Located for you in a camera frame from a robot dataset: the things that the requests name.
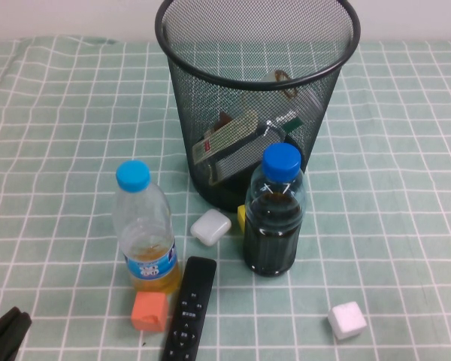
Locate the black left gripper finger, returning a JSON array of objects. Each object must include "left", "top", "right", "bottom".
[{"left": 0, "top": 306, "right": 22, "bottom": 345}]

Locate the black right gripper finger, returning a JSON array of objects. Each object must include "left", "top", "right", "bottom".
[{"left": 0, "top": 311, "right": 33, "bottom": 361}]

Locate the beige-capped bottle with brown label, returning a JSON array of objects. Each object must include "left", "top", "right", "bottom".
[{"left": 191, "top": 69, "right": 301, "bottom": 166}]

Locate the clear white-capped bottle green label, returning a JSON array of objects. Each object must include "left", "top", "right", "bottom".
[{"left": 210, "top": 112, "right": 305, "bottom": 185}]

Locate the orange cube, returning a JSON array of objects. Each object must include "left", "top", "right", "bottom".
[{"left": 130, "top": 291, "right": 169, "bottom": 332}]

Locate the light-blue-capped bottle with yellow liquid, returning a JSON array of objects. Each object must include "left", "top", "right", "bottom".
[{"left": 111, "top": 159, "right": 183, "bottom": 295}]

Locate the black remote control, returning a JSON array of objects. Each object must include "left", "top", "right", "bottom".
[{"left": 161, "top": 256, "right": 218, "bottom": 361}]

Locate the white earbud case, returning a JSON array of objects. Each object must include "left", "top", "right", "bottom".
[{"left": 189, "top": 208, "right": 232, "bottom": 247}]

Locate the blue-capped bottle with dark liquid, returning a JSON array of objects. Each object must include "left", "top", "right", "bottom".
[{"left": 242, "top": 142, "right": 308, "bottom": 278}]

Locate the white cube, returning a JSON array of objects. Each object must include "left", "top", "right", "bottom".
[{"left": 327, "top": 301, "right": 368, "bottom": 341}]

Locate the green white checked tablecloth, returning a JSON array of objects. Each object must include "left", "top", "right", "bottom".
[{"left": 0, "top": 35, "right": 451, "bottom": 361}]

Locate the black wire mesh wastebasket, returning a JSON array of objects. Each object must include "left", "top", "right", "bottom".
[{"left": 153, "top": 0, "right": 362, "bottom": 214}]

